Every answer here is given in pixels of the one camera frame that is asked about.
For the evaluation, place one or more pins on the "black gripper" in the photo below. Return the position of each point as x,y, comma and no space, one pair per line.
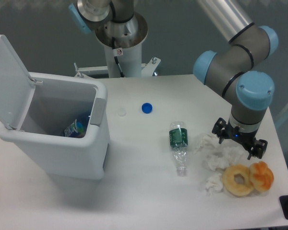
255,148

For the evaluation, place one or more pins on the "white trash can lid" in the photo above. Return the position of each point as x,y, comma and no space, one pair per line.
17,87

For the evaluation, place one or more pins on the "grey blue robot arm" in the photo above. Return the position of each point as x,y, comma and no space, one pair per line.
231,74

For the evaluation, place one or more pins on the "blue bottle cap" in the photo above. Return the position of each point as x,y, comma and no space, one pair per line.
146,108

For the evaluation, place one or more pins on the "white bottle cap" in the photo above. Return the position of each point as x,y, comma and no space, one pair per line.
121,112

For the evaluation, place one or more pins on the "white plastic trash can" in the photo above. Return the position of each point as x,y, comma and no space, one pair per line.
57,101

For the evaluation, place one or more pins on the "middle crumpled white tissue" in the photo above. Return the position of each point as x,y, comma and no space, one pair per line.
223,157

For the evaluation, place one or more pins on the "crumpled white tissue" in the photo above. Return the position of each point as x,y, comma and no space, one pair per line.
213,185
223,157
205,141

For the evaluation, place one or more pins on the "upper crumpled white tissue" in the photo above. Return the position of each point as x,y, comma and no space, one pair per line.
205,141

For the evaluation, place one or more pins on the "orange twisted bread roll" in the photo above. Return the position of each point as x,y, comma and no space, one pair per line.
261,176

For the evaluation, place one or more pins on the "lower crumpled white tissue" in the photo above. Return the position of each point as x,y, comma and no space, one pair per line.
213,185

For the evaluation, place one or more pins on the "crushed clear plastic bottle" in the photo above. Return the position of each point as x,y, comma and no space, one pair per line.
178,141

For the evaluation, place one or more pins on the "blue snack packet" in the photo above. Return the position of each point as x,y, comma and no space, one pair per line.
78,127

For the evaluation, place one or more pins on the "ring doughnut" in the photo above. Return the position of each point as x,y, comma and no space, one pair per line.
236,180

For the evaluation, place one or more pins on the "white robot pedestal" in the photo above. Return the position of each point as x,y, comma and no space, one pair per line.
122,42

